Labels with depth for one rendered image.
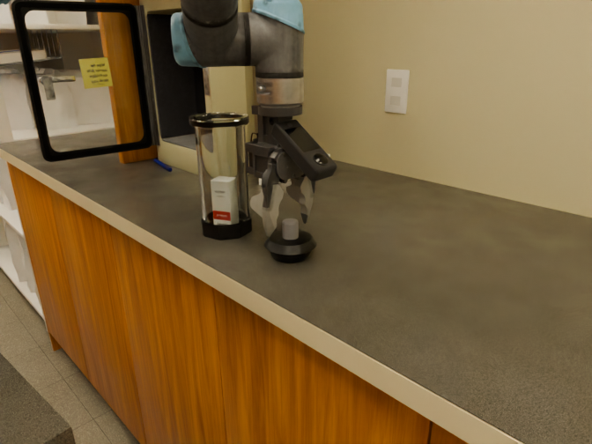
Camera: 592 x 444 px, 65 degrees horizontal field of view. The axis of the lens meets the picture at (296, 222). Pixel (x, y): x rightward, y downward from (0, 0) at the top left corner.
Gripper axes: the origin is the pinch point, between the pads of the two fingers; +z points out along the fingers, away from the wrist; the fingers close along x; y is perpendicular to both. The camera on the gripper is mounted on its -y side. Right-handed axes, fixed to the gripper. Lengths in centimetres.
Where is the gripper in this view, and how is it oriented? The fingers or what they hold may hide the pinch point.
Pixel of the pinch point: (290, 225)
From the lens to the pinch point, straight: 79.6
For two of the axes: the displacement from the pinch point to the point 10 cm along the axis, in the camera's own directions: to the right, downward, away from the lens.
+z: 0.1, 9.3, 3.7
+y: -7.0, -2.6, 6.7
